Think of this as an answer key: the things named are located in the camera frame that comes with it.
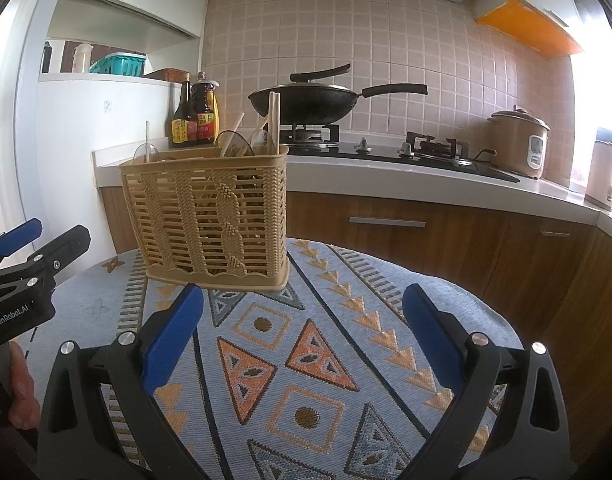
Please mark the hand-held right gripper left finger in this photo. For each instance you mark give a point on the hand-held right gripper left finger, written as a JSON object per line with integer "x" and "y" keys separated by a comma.
{"x": 168, "y": 340}

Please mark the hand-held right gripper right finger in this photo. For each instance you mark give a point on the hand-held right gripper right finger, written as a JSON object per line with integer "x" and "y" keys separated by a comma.
{"x": 433, "y": 335}

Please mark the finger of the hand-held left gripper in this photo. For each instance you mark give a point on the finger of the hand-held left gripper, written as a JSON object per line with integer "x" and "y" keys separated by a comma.
{"x": 18, "y": 237}
{"x": 66, "y": 245}

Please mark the tan woven plastic basket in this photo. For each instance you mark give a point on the tan woven plastic basket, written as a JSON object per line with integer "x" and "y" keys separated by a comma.
{"x": 206, "y": 220}

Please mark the clear plastic spoon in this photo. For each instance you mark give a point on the clear plastic spoon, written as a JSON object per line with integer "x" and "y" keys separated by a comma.
{"x": 258, "y": 137}
{"x": 148, "y": 150}

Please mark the person's left hand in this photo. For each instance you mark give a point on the person's left hand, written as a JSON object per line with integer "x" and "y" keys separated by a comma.
{"x": 21, "y": 385}

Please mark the blue patterned cloth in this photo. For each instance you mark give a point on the blue patterned cloth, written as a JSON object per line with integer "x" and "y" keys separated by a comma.
{"x": 336, "y": 310}

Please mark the dark soy sauce bottle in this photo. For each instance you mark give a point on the dark soy sauce bottle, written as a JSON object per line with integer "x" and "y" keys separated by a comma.
{"x": 183, "y": 120}

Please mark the black gas stove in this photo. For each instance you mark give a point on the black gas stove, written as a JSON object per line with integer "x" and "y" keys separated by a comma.
{"x": 435, "y": 160}

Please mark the white thermos bottle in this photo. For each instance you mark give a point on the white thermos bottle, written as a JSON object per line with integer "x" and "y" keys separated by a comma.
{"x": 81, "y": 57}

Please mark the teal plastic basket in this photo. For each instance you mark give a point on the teal plastic basket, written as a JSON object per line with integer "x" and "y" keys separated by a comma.
{"x": 118, "y": 64}

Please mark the sauce bottle with red label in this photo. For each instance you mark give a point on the sauce bottle with red label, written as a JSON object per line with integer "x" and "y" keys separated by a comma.
{"x": 206, "y": 115}

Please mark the brown wicker box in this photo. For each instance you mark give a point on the brown wicker box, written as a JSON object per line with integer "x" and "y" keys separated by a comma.
{"x": 168, "y": 75}

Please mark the beige rice cooker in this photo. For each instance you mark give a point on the beige rice cooker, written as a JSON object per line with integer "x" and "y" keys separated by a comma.
{"x": 515, "y": 145}

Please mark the white electric kettle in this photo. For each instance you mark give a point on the white electric kettle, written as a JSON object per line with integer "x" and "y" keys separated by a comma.
{"x": 603, "y": 175}

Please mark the black wok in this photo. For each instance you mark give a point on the black wok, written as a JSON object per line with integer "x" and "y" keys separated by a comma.
{"x": 306, "y": 102}

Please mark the orange wall cabinet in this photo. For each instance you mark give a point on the orange wall cabinet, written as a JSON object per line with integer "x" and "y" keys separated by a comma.
{"x": 530, "y": 27}

